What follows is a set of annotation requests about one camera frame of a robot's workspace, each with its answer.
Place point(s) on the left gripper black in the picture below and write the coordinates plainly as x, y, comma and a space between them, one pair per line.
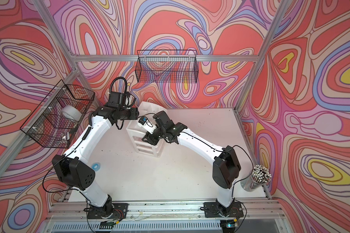
134, 113

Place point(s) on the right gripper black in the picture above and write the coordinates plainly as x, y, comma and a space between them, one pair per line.
150, 139

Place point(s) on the white plastic drawer organizer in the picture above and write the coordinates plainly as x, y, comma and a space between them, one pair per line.
136, 133

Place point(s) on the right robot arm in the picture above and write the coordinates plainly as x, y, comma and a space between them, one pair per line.
225, 163

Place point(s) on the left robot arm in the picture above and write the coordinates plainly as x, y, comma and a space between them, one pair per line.
72, 167

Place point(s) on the white tape roll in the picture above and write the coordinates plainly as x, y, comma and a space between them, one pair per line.
71, 113

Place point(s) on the black clip in basket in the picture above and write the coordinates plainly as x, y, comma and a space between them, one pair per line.
73, 130

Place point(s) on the cup of white pencils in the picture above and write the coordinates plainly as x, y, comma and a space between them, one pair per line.
259, 176

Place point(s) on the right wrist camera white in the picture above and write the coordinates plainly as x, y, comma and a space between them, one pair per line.
144, 122

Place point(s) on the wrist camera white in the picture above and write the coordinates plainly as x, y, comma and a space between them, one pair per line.
144, 122
130, 101

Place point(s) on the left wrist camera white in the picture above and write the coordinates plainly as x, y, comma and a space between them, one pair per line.
130, 101

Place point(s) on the black wire basket back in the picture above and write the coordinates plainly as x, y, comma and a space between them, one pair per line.
167, 66

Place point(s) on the black wire basket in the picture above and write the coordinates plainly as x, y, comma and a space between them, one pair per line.
167, 66
47, 126

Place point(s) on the black wire basket left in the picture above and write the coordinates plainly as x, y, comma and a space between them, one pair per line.
47, 126

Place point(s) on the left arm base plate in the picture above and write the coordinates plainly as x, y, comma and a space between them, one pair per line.
114, 211

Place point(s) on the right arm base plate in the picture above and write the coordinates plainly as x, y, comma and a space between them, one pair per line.
215, 209

